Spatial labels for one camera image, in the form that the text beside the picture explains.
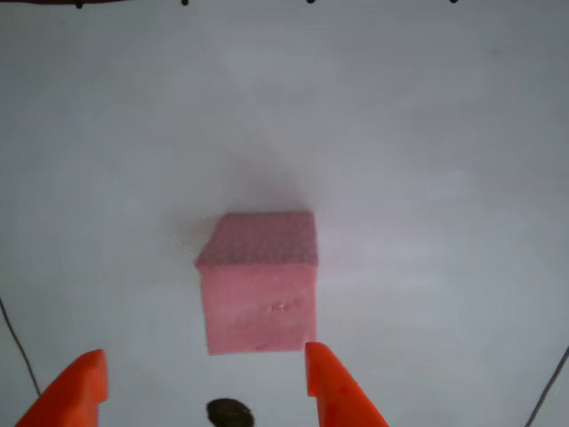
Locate pink foam block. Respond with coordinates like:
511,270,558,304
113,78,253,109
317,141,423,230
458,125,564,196
194,211,322,357

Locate black dot mark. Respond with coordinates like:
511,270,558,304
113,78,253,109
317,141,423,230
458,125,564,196
205,398,256,427

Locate white paper sheet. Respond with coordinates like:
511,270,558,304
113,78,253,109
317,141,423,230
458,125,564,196
0,0,569,427

